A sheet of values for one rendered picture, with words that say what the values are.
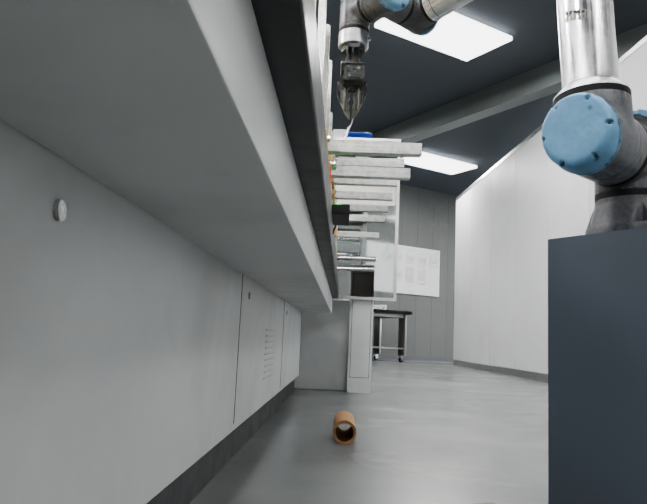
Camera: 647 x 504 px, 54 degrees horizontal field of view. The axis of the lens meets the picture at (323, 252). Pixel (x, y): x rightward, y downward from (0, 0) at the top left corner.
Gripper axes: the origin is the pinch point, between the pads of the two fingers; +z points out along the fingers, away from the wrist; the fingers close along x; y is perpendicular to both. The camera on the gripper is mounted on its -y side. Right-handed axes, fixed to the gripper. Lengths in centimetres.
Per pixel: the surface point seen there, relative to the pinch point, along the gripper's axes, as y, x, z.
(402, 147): 24.8, 13.5, 16.7
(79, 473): 110, -28, 81
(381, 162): -25.2, 10.9, 6.5
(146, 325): 90, -28, 65
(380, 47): -443, 28, -235
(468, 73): -500, 129, -235
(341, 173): -0.3, -2.0, 17.4
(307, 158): 90, -6, 39
